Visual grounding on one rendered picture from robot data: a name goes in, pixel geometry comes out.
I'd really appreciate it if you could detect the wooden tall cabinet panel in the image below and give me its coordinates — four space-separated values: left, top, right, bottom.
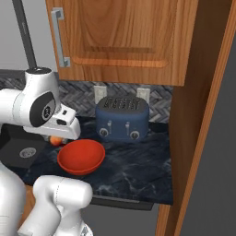
155 0 236 236

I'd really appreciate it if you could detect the blue toaster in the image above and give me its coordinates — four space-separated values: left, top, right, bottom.
94 95 150 143

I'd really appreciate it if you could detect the white wall socket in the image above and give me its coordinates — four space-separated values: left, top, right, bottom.
93 85 108 105
136 87 151 105

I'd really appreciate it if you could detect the black sink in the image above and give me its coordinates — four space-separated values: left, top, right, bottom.
0 124 51 170

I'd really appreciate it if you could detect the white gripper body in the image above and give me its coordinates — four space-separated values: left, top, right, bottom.
23 116 82 141

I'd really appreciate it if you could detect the red bowl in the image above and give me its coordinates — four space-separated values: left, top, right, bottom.
56 138 106 176

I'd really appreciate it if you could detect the grey cupboard handle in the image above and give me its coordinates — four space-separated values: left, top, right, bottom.
51 6 71 68

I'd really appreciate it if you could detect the wooden cupboard door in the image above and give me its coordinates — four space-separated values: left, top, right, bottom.
45 0 199 88

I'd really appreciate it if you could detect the orange round fruit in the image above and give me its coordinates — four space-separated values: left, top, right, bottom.
49 136 64 147

